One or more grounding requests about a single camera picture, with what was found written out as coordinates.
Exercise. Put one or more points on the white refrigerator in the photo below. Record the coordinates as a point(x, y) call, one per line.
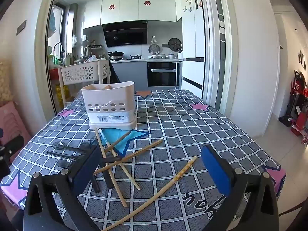
point(192, 28)

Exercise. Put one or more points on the black wok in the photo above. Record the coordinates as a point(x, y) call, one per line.
point(116, 54)

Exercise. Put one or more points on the yellow bag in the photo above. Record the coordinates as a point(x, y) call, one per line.
point(61, 90)

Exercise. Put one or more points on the black wall decoration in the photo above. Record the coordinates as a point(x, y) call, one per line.
point(302, 60)

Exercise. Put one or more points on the white plastic basket trolley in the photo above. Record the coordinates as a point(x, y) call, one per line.
point(79, 73)

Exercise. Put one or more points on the black cloth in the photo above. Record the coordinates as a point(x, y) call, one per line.
point(114, 74)

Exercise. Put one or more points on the red paper decoration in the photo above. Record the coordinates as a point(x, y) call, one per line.
point(147, 3)
point(112, 6)

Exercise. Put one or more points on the pale patterned cushion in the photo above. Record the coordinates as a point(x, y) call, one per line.
point(4, 84)

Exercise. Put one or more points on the green bottle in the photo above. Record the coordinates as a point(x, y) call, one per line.
point(56, 60)

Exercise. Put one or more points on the round dark compartment tray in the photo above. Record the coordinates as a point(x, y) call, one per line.
point(175, 43)

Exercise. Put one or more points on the pile of red bags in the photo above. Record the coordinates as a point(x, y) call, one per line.
point(299, 105)

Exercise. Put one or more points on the group of fridge magnets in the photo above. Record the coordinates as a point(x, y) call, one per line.
point(190, 4)

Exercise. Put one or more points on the white upper kitchen cabinets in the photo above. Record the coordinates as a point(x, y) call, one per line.
point(127, 9)

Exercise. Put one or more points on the pink plastic stool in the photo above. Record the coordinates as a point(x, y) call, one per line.
point(12, 118)

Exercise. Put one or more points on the gas stove burner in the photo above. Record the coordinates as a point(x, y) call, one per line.
point(137, 57)

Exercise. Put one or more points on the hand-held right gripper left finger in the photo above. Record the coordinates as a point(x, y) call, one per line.
point(85, 170)

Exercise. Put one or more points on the bamboo chopstick with striped end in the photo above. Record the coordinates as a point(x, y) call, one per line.
point(131, 176)

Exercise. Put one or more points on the white plastic utensil holder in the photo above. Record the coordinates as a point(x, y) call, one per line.
point(108, 96)

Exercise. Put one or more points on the black built-in oven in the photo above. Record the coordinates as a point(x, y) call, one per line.
point(161, 78)

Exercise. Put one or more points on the grey checked tablecloth with stars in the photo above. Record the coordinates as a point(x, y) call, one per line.
point(192, 130)

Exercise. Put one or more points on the white plastic bag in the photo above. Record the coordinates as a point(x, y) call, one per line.
point(91, 58)

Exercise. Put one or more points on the black range hood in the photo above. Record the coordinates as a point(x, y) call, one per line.
point(125, 35)

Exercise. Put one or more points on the curved kitchen faucet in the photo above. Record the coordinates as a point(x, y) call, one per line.
point(57, 43)

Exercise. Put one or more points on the grey wall switch panel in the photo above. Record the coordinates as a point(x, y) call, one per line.
point(21, 27)

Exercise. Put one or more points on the white cooking pot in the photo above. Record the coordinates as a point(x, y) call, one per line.
point(160, 56)

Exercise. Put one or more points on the countertop spice rack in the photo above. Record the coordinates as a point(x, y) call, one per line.
point(93, 53)

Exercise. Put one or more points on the small white pot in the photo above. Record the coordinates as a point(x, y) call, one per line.
point(170, 56)

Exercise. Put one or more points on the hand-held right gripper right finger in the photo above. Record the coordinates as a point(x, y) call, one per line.
point(214, 170)

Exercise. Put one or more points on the grey kitchen base cabinet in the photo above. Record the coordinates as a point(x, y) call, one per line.
point(130, 74)

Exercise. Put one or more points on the patterned decorative plate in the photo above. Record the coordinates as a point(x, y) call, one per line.
point(154, 48)

